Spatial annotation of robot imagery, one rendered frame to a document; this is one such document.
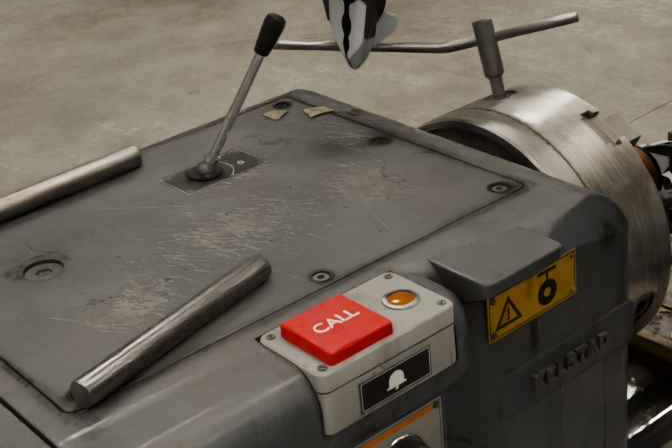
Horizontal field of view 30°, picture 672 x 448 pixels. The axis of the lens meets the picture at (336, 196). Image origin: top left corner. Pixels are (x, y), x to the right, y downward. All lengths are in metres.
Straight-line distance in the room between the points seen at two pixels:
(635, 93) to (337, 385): 3.84
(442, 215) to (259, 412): 0.29
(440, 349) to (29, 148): 3.85
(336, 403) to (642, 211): 0.52
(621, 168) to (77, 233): 0.55
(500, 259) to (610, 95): 3.66
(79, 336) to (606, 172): 0.58
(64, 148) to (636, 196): 3.53
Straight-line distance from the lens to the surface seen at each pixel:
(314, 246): 1.05
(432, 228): 1.06
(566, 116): 1.33
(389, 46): 1.38
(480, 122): 1.30
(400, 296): 0.96
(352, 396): 0.91
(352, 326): 0.91
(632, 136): 1.38
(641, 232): 1.31
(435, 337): 0.95
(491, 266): 1.00
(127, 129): 4.74
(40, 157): 4.63
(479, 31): 1.36
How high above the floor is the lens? 1.75
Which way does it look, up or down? 26 degrees down
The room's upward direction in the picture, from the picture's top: 6 degrees counter-clockwise
